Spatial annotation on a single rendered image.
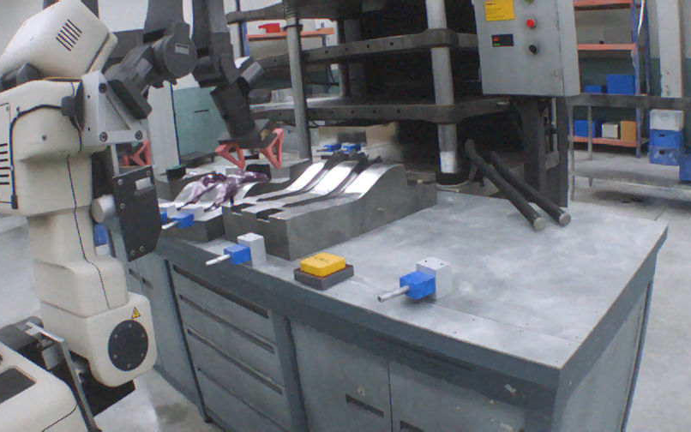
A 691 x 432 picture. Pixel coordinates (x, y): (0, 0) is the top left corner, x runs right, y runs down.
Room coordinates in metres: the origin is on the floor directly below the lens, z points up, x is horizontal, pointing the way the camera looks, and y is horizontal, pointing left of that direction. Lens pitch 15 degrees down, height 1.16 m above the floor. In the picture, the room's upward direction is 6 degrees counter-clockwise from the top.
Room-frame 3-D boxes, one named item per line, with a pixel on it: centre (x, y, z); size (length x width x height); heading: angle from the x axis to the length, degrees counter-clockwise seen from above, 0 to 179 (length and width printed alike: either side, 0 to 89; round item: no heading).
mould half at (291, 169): (1.49, 0.33, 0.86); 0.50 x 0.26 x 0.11; 150
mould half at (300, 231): (1.28, 0.02, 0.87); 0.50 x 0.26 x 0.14; 133
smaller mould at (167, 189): (1.86, 0.58, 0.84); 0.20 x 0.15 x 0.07; 133
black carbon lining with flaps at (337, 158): (1.28, 0.04, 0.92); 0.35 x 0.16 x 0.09; 133
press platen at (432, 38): (2.30, -0.24, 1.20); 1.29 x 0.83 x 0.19; 43
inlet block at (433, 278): (0.77, -0.09, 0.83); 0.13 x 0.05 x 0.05; 122
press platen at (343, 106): (2.30, -0.24, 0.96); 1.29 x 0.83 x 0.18; 43
